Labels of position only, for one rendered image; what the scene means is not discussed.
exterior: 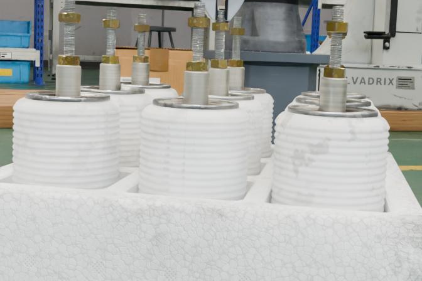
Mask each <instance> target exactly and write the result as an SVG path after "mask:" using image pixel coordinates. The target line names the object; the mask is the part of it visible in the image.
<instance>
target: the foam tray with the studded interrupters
mask: <svg viewBox="0 0 422 281"><path fill-rule="evenodd" d="M274 146H275V145H274V144H272V145H271V155H270V156H271V158H261V160H260V162H261V165H260V167H261V170H260V175H258V176H247V179H246V181H247V186H246V189H247V191H246V197H245V198H244V199H243V200H240V201H227V200H218V199H203V198H187V197H179V196H163V195H154V194H139V193H138V191H139V188H138V185H139V177H140V176H139V171H140V169H139V168H138V167H119V175H118V176H119V181H118V182H116V183H114V184H113V185H111V186H109V187H108V188H105V189H94V190H92V189H75V188H59V187H51V186H35V185H27V184H13V180H12V177H13V173H12V171H13V163H12V164H8V165H6V166H3V167H0V281H422V208H421V206H420V205H419V203H418V201H417V199H416V197H415V196H414V194H413V192H412V190H411V188H410V187H409V185H408V183H407V181H406V180H405V178H404V176H403V174H402V172H401V170H400V168H399V167H398V165H397V163H396V161H395V160H394V158H393V156H392V154H391V153H390V152H387V153H388V157H387V158H386V159H387V164H386V167H387V171H386V175H387V176H386V178H385V180H386V184H385V187H386V190H385V192H384V193H385V198H384V201H385V203H384V206H383V207H384V212H383V213H379V212H371V211H355V210H346V209H331V208H315V207H307V206H291V205H282V204H271V198H272V196H271V193H272V191H273V190H272V188H271V187H272V185H273V183H272V179H273V166H274V164H273V159H274V156H273V153H274V152H275V151H274Z"/></svg>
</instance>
